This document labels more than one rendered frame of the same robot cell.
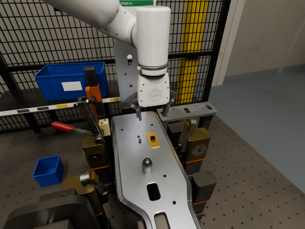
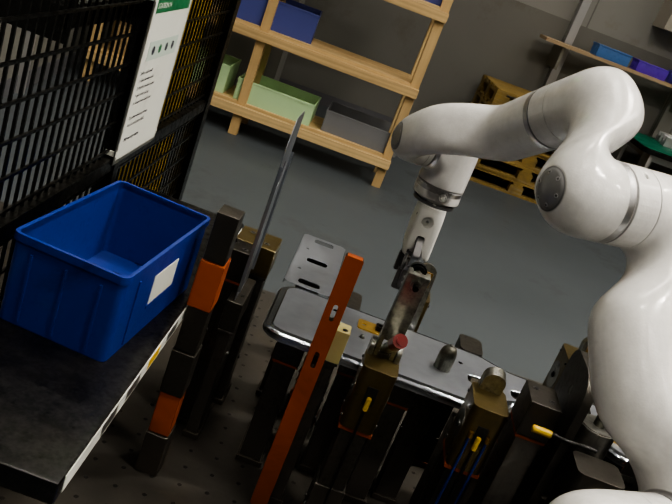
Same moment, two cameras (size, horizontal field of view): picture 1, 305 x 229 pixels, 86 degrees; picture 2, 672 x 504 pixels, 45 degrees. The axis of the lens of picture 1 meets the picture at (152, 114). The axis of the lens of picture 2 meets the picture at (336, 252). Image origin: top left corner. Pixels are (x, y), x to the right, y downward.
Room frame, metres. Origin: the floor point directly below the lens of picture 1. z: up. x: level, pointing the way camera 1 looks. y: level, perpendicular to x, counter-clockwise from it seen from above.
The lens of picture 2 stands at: (0.27, 1.37, 1.64)
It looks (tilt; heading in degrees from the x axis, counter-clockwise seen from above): 21 degrees down; 283
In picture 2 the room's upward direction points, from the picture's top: 21 degrees clockwise
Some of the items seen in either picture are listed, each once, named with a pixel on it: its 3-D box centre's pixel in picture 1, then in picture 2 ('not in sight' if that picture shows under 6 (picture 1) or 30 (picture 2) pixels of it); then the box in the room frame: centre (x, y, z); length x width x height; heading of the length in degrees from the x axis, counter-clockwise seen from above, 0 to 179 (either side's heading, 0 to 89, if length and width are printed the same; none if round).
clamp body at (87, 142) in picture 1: (98, 171); (343, 454); (0.40, 0.22, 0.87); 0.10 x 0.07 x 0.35; 104
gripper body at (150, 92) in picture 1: (152, 86); (424, 223); (0.46, 0.00, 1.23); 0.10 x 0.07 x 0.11; 104
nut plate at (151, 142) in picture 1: (152, 138); (379, 328); (0.46, 0.00, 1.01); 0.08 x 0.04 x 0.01; 15
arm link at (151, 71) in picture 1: (151, 67); (437, 191); (0.46, 0.00, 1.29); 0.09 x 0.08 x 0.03; 104
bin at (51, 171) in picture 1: (50, 171); not in sight; (0.50, 0.51, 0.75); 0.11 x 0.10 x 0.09; 14
